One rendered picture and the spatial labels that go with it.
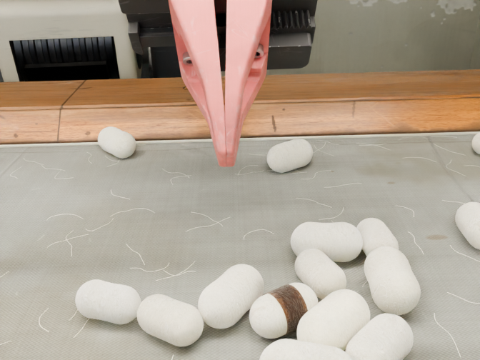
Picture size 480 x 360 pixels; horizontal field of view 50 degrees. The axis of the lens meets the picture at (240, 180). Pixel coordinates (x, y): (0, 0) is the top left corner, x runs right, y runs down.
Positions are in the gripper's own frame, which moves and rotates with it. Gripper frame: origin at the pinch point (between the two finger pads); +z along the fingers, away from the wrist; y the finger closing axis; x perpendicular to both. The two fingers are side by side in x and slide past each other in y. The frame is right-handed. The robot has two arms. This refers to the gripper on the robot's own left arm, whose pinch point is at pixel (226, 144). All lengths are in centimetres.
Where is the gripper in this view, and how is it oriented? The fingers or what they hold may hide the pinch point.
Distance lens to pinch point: 23.6
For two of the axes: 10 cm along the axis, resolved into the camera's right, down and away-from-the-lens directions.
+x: 0.0, 4.2, 9.1
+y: 10.0, -0.4, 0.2
